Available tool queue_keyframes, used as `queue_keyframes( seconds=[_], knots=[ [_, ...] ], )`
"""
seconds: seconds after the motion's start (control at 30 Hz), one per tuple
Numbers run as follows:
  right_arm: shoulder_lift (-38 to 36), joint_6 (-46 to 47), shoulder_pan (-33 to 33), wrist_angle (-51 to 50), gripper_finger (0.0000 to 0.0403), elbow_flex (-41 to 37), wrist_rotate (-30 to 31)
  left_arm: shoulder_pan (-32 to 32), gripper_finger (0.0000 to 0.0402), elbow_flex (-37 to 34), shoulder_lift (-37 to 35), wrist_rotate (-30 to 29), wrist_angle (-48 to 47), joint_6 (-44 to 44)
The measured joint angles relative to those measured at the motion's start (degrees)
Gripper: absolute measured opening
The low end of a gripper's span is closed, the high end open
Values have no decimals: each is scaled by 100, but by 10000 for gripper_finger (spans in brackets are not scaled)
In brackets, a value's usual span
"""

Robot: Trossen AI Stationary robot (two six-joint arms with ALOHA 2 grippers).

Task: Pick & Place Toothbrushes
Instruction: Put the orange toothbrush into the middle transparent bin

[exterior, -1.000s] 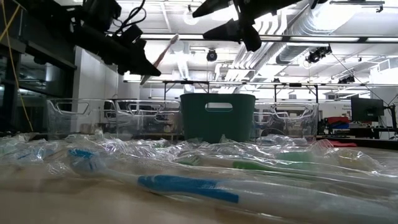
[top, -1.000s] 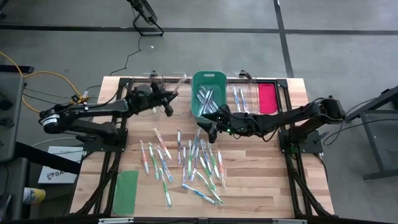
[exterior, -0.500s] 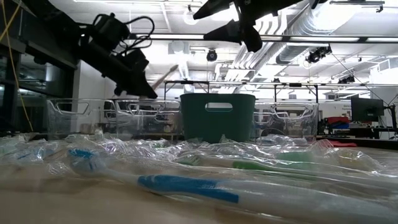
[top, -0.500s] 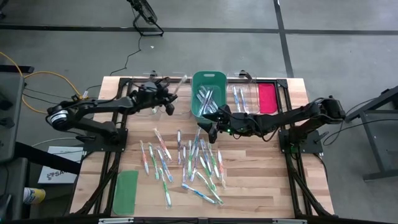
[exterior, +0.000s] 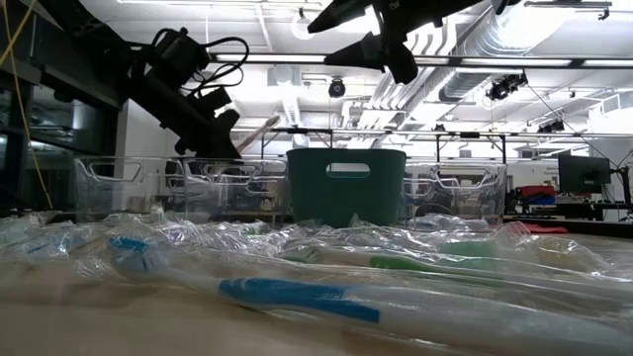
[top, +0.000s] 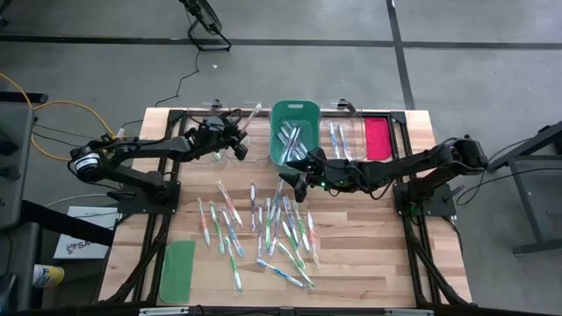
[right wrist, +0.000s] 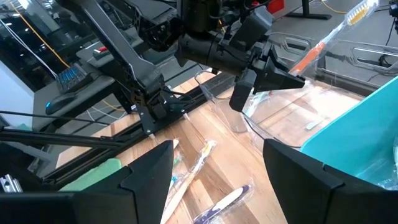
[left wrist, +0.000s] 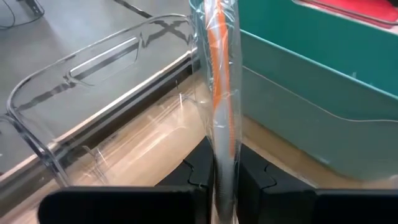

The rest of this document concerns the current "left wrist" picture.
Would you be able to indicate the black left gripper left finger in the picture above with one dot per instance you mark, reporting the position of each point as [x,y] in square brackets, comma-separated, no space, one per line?
[124,207]

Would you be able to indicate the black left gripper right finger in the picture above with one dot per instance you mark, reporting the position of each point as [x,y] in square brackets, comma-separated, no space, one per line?
[311,208]

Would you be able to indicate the orange toothbrush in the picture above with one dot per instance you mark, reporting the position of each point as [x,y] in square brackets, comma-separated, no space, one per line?
[222,124]

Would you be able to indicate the green plastic bin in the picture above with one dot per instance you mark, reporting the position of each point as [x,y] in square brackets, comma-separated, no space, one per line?
[311,93]

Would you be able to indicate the clear plastic bin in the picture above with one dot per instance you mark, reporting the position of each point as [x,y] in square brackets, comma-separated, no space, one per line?
[102,59]

